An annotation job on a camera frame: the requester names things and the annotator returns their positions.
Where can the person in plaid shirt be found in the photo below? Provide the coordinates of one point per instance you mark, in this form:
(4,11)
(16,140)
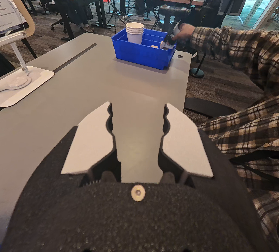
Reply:
(250,129)

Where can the blue plastic bin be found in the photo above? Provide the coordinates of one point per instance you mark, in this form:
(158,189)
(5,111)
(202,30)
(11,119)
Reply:
(139,55)

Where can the black office chair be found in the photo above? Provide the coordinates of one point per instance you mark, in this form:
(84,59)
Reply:
(209,107)

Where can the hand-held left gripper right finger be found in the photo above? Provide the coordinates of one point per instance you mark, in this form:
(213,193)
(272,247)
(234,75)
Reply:
(185,147)

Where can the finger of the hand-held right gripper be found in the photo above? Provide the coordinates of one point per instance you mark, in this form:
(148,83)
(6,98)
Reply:
(163,44)
(171,47)

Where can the person's right hand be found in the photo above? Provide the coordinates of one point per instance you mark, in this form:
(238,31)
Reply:
(185,32)

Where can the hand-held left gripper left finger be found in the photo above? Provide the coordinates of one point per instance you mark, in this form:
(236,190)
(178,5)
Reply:
(89,143)

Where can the white instruction sheet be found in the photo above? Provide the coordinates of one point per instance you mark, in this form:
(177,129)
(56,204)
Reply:
(6,9)

